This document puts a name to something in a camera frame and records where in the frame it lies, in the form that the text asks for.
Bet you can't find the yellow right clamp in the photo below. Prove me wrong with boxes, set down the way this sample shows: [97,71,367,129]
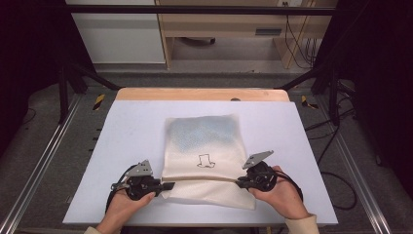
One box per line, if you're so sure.
[299,95,319,110]

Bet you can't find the white cabinet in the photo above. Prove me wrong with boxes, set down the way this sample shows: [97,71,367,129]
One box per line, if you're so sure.
[64,0,167,65]

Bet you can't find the yellow left clamp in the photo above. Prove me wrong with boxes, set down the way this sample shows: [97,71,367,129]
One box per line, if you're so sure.
[93,94,106,111]

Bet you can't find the person's left hand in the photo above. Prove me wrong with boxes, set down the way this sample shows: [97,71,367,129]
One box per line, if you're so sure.
[96,189,157,230]

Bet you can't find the pale blue garment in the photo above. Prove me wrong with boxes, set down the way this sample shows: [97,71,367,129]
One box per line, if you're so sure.
[160,113,257,212]

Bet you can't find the yellow clamp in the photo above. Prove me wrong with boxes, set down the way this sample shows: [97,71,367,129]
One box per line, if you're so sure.
[299,95,319,110]
[93,94,106,111]

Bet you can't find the black curtain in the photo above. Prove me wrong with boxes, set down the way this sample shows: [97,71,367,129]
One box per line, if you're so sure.
[319,0,413,199]
[0,0,95,157]

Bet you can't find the black floor cable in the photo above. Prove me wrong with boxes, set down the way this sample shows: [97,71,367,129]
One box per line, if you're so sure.
[304,106,358,212]

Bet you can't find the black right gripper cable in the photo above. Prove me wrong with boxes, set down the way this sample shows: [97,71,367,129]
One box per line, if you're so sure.
[275,170,305,203]

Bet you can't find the hanging black cables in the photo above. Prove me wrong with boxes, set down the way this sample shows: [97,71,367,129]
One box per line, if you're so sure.
[282,1,319,70]

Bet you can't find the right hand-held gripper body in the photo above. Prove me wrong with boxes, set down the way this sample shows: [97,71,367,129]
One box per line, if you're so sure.
[242,149,279,193]

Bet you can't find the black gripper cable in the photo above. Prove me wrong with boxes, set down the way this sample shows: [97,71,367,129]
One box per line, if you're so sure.
[275,170,305,203]
[105,164,138,214]

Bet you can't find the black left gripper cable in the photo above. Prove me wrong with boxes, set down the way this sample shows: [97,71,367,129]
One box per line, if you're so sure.
[105,164,138,214]

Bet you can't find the light wooden desk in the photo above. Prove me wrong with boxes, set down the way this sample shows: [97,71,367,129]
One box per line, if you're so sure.
[155,0,339,70]

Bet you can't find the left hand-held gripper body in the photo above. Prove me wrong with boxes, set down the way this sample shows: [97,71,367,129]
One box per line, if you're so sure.
[111,159,164,201]

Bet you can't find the black metal frame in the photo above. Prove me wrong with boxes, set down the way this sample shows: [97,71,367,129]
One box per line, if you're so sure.
[57,4,343,126]

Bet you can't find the person's right hand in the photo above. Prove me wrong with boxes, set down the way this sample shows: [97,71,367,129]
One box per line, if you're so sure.
[248,165,312,220]

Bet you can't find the aluminium floor rail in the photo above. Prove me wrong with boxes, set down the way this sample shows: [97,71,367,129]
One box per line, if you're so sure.
[316,96,394,234]
[0,94,83,234]

